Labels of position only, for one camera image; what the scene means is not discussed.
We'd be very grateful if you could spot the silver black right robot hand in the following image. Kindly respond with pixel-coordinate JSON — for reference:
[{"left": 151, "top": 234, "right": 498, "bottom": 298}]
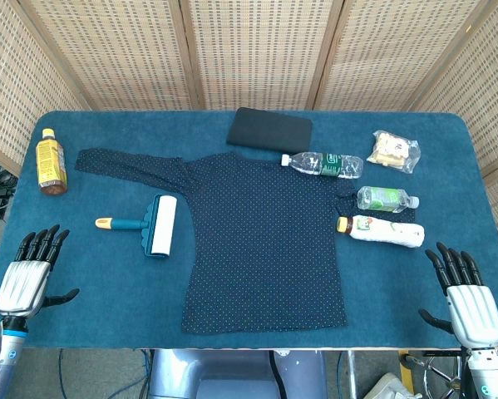
[{"left": 417, "top": 242, "right": 498, "bottom": 351}]

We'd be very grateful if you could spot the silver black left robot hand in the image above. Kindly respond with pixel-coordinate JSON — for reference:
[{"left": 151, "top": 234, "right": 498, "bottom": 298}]
[{"left": 0, "top": 224, "right": 81, "bottom": 319}]

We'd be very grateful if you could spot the teal lint roller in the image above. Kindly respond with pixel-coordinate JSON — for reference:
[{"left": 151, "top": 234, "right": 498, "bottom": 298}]
[{"left": 94, "top": 194, "right": 178, "bottom": 261}]

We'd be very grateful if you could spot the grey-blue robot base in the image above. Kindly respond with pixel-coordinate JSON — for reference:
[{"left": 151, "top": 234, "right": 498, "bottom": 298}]
[{"left": 148, "top": 348, "right": 328, "bottom": 399}]

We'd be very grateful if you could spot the navy polka dot shirt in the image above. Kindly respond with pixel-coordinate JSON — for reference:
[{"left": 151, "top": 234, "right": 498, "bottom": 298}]
[{"left": 74, "top": 148, "right": 416, "bottom": 336}]

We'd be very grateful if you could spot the metal spoked handwheel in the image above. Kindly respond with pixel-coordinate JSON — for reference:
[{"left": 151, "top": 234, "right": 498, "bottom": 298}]
[{"left": 422, "top": 360, "right": 470, "bottom": 399}]

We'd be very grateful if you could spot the teal table cloth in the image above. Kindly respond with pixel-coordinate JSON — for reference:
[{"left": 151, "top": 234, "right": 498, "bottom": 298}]
[{"left": 0, "top": 110, "right": 498, "bottom": 351}]

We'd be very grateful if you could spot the white label bottle yellow cap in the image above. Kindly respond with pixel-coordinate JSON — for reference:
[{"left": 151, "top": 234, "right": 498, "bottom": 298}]
[{"left": 336, "top": 214, "right": 426, "bottom": 249}]

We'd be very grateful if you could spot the white shoe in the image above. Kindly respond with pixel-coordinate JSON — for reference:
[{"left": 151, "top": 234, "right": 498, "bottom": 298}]
[{"left": 363, "top": 372, "right": 420, "bottom": 399}]

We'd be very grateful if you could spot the amber tea bottle yellow label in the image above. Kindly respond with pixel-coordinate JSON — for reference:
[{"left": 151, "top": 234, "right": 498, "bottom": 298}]
[{"left": 35, "top": 127, "right": 69, "bottom": 196}]

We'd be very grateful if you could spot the clear bottle light green label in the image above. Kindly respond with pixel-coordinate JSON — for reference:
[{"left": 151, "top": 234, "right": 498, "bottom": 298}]
[{"left": 357, "top": 185, "right": 421, "bottom": 214}]

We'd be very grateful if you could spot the clear bag of biscuits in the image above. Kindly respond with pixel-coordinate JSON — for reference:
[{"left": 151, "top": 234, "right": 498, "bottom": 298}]
[{"left": 366, "top": 130, "right": 422, "bottom": 175}]

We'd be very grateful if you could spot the clear water bottle green label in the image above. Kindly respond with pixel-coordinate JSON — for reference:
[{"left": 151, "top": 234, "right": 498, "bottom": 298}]
[{"left": 280, "top": 151, "right": 365, "bottom": 180}]

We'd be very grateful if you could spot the black folded cloth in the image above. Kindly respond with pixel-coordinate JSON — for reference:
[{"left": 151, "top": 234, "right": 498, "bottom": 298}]
[{"left": 225, "top": 106, "right": 314, "bottom": 153}]

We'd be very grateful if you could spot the woven bamboo folding screen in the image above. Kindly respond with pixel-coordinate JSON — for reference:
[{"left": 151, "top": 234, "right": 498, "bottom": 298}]
[{"left": 0, "top": 0, "right": 498, "bottom": 267}]

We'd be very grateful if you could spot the blue cable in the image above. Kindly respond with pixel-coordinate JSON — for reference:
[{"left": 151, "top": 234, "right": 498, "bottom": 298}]
[{"left": 58, "top": 348, "right": 154, "bottom": 399}]

